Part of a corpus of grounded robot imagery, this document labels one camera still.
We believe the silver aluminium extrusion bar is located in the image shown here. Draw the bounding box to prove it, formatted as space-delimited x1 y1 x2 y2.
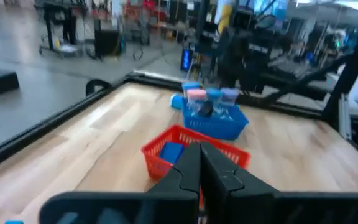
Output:
337 92 353 141

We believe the dark grey desk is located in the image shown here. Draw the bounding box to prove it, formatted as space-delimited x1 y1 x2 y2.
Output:
259 40 341 91

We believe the lit computer case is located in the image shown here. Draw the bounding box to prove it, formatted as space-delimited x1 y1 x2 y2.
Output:
180 48 194 72

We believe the pink capped hourglass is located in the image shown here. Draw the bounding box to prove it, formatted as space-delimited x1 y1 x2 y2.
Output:
186 89 208 114

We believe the black capped hourglass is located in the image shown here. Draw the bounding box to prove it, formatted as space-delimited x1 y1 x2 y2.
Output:
197 100 215 118

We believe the red plastic basket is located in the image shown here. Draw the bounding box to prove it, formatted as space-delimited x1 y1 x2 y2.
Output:
140 123 251 209

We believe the purple capped hourglass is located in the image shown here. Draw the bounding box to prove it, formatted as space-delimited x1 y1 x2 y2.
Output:
221 87 241 108

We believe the shelf with red bins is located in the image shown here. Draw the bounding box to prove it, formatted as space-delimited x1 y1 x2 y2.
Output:
121 0 167 35

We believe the black computer tower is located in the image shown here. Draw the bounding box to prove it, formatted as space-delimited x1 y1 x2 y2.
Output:
94 20 126 58

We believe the blue plastic basket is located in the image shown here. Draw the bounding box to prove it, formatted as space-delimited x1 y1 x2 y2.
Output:
181 95 250 141

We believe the black frame clamp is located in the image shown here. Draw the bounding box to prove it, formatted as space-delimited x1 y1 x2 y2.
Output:
85 78 113 97

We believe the black rolling desk cart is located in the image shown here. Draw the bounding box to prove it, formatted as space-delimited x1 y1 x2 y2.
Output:
34 0 85 60

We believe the teal and white cube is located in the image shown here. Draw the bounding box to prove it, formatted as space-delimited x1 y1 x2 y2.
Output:
170 94 185 110

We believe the yellow background object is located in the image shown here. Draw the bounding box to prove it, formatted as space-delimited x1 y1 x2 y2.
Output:
218 2 234 34

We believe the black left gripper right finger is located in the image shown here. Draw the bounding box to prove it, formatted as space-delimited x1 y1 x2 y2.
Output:
200 142 276 194

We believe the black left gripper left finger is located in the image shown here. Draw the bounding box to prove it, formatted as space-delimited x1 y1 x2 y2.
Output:
147 142 202 193

